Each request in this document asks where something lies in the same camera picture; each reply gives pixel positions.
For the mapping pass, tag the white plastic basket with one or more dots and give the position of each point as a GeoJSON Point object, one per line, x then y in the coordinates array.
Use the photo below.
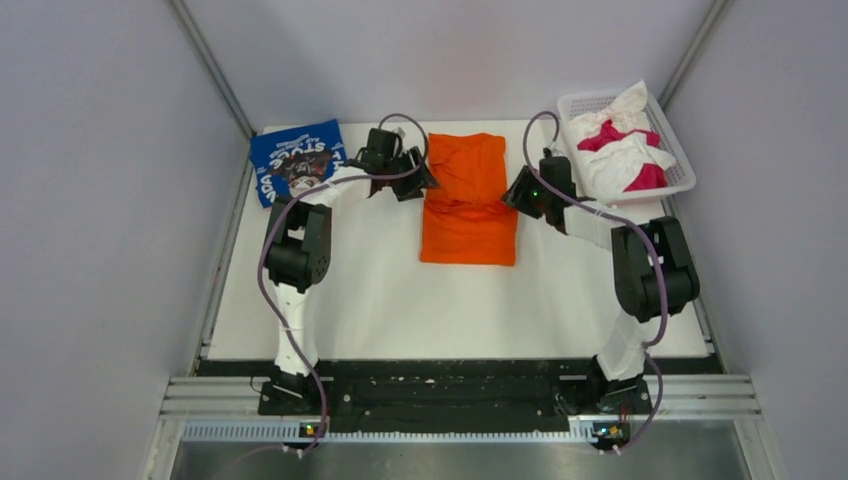
{"type": "Point", "coordinates": [680, 178]}

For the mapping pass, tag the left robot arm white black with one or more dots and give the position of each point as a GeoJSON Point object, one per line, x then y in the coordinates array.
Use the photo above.
{"type": "Point", "coordinates": [296, 253]}

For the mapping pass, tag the folded blue printed t-shirt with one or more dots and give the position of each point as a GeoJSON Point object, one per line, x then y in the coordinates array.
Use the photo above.
{"type": "Point", "coordinates": [290, 161]}

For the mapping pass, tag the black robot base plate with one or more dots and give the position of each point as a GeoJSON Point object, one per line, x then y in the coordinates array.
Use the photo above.
{"type": "Point", "coordinates": [437, 396]}

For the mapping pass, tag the aluminium rail frame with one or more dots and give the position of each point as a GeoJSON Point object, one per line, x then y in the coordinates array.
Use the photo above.
{"type": "Point", "coordinates": [227, 407]}

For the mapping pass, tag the orange t-shirt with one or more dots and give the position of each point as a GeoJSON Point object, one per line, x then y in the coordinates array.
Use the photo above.
{"type": "Point", "coordinates": [464, 220]}

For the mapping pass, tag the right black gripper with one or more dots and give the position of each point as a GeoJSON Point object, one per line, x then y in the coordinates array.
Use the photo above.
{"type": "Point", "coordinates": [517, 195]}

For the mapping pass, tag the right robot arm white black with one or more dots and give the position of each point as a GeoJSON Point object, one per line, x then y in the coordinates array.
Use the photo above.
{"type": "Point", "coordinates": [654, 276]}

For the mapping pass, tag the white and pink crumpled t-shirt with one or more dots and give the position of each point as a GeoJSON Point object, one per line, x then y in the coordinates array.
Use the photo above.
{"type": "Point", "coordinates": [618, 151]}

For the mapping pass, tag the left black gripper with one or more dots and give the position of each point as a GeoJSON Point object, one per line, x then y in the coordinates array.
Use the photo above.
{"type": "Point", "coordinates": [418, 177]}

